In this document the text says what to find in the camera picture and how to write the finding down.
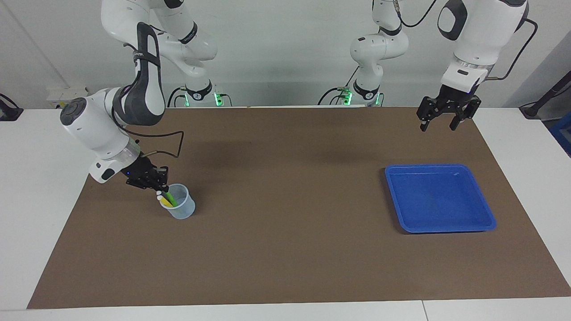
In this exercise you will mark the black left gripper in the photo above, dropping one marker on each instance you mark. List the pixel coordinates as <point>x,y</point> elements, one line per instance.
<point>454,100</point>

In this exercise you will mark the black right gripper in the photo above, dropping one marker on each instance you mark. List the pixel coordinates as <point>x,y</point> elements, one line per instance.
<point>140,171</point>

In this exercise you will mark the green pen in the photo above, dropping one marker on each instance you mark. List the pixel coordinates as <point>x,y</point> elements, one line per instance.
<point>170,199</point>

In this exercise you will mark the yellow pen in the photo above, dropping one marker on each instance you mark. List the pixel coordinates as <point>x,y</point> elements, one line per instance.
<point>166,203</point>

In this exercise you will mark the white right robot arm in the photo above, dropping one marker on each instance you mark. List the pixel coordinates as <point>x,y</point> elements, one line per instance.
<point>91,127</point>

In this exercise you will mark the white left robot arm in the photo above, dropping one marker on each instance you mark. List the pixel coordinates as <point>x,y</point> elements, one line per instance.
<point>482,31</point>

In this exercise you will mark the blue plastic tray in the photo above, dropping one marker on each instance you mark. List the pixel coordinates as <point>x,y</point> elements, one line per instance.
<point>439,200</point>

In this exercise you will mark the clear plastic cup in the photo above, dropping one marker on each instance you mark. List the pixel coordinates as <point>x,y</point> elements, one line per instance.
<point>183,212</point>

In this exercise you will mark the black angled stand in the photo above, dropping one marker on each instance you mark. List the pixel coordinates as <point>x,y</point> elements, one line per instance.
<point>533,109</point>

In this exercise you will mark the blue crate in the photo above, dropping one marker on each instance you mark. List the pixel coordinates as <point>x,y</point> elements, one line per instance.
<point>564,133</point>

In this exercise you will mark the brown table mat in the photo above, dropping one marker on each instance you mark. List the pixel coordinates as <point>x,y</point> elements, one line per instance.
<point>285,245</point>

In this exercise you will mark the black stand base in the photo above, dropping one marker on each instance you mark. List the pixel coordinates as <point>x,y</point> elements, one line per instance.
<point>9,113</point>

